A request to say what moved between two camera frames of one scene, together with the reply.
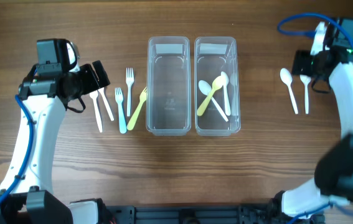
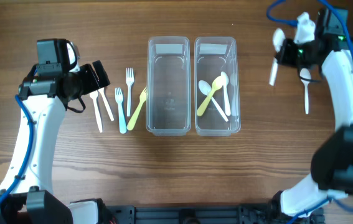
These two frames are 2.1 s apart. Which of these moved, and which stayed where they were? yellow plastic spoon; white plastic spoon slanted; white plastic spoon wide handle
Moved: white plastic spoon slanted
Stayed: yellow plastic spoon; white plastic spoon wide handle
